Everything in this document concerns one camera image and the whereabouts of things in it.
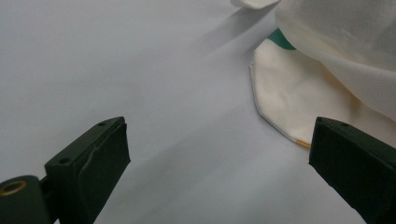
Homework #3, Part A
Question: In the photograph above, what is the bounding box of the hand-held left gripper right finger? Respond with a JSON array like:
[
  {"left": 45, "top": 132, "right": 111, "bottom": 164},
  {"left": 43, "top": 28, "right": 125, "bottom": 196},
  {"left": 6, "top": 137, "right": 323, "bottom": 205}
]
[{"left": 308, "top": 116, "right": 396, "bottom": 224}]

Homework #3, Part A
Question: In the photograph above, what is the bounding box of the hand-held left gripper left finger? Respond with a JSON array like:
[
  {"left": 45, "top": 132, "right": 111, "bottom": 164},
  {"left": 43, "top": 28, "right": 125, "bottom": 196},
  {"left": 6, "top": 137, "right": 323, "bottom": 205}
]
[{"left": 44, "top": 116, "right": 132, "bottom": 224}]

